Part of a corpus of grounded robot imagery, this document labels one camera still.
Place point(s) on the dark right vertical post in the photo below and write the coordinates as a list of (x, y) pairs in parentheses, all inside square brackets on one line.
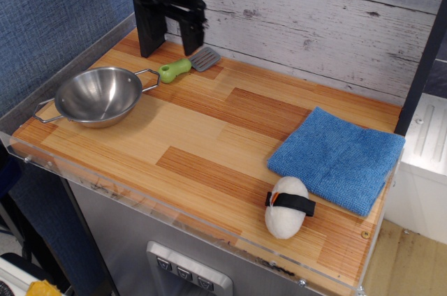
[(422, 74)]

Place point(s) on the white plush sushi toy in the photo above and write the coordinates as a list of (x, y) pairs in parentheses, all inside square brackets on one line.
[(287, 206)]

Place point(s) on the steel two-handled bowl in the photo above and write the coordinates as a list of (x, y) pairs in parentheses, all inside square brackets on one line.
[(100, 97)]

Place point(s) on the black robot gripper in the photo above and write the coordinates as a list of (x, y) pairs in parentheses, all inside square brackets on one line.
[(151, 22)]

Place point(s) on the green handled grey spatula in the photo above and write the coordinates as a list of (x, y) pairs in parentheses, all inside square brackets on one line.
[(200, 61)]

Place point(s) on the stainless steel cabinet front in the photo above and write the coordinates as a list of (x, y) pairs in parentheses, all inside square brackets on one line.
[(122, 227)]

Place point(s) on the white ribbed appliance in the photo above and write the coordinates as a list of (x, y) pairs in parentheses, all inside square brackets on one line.
[(417, 198)]

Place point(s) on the yellow black object bottom-left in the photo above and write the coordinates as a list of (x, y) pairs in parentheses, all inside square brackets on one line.
[(36, 288)]

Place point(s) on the clear acrylic edge guard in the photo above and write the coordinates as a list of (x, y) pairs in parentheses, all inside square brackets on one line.
[(203, 189)]

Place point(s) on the silver button control panel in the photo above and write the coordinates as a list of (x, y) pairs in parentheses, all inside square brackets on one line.
[(177, 274)]

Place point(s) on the blue folded cloth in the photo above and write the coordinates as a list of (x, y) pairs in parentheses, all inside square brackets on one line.
[(339, 161)]

